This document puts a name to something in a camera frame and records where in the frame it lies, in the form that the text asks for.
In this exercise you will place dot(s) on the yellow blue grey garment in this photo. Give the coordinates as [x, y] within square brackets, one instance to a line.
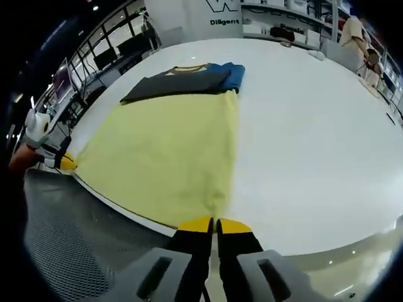
[163, 141]

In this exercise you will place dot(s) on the grey mesh chair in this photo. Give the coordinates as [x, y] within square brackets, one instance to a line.
[82, 239]

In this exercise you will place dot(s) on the black computer monitor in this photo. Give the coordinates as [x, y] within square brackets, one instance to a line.
[105, 59]
[129, 44]

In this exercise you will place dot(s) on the person's left hand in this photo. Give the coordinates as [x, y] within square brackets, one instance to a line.
[23, 157]

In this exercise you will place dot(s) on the grey metal shelf rack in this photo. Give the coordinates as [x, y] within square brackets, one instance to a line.
[315, 12]

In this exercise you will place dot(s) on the black marker pen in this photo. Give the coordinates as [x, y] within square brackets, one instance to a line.
[390, 119]

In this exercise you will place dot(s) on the tan flat board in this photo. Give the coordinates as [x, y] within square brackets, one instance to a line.
[371, 88]

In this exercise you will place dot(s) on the white crumpled cloth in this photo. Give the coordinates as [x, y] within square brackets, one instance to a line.
[315, 55]

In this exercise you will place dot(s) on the large standing display screen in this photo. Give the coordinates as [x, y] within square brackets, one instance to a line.
[60, 81]

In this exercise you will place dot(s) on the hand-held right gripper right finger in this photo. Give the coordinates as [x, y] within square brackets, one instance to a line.
[252, 277]

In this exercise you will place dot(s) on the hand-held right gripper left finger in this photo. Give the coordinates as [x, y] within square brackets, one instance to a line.
[141, 277]

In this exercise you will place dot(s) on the small brown object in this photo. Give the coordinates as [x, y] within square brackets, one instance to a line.
[286, 44]

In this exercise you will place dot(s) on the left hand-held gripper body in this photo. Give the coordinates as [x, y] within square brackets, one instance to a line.
[36, 132]

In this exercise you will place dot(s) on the black bag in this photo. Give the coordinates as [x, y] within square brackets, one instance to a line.
[281, 33]

